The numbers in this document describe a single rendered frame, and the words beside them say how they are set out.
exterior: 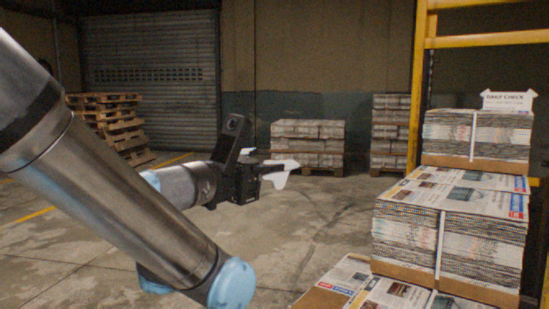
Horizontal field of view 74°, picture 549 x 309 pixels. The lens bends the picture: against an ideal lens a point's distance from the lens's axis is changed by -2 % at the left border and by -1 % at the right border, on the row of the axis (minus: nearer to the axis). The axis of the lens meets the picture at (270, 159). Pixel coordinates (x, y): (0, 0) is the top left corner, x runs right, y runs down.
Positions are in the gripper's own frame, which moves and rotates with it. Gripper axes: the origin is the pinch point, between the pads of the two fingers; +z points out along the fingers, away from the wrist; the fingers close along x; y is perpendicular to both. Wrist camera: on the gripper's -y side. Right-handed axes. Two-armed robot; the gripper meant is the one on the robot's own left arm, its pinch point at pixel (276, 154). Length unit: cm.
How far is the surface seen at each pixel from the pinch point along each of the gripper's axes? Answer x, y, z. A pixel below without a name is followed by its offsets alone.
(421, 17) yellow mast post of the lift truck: -26, -49, 147
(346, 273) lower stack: -10, 65, 72
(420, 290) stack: 27, 37, 37
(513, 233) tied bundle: 44, 14, 41
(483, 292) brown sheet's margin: 41, 32, 40
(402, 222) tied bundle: 18.0, 20.6, 38.2
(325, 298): -6, 65, 49
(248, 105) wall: -469, 82, 505
